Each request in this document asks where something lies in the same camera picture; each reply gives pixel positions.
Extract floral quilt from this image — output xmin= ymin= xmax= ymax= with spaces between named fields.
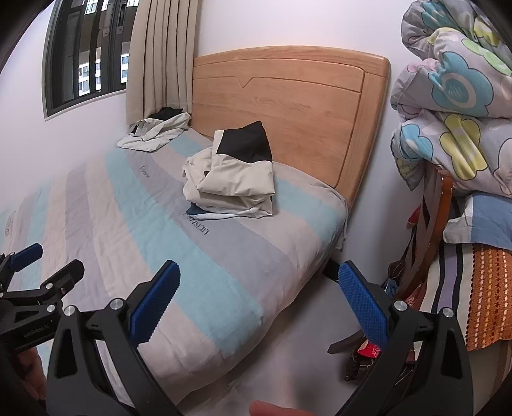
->
xmin=390 ymin=1 xmax=511 ymax=197

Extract wooden chair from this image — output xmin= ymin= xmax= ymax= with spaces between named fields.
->
xmin=326 ymin=167 xmax=455 ymax=387

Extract wooden headboard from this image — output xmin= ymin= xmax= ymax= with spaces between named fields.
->
xmin=192 ymin=46 xmax=390 ymax=204

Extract white crumpled garment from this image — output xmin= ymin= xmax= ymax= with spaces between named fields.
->
xmin=116 ymin=107 xmax=191 ymax=153

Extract person's right hand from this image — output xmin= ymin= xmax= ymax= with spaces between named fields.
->
xmin=249 ymin=401 xmax=315 ymax=416

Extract blue and white folded clothes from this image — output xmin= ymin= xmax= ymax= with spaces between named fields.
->
xmin=186 ymin=203 xmax=237 ymax=221

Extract cream and black hooded jacket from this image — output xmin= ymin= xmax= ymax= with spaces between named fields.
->
xmin=183 ymin=121 xmax=275 ymax=218

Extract striped fabric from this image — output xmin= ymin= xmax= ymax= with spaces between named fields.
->
xmin=420 ymin=192 xmax=511 ymax=342

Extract dark framed window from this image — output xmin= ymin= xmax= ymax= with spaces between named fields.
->
xmin=43 ymin=0 xmax=139 ymax=117

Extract orange knitted blanket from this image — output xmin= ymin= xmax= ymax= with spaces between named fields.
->
xmin=466 ymin=244 xmax=511 ymax=351

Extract striped bed mattress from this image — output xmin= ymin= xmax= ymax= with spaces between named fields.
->
xmin=1 ymin=130 xmax=346 ymax=402

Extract beige right curtain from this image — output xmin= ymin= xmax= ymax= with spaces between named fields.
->
xmin=126 ymin=0 xmax=200 ymax=125

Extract person's left hand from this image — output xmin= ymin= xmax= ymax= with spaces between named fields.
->
xmin=17 ymin=347 xmax=47 ymax=400

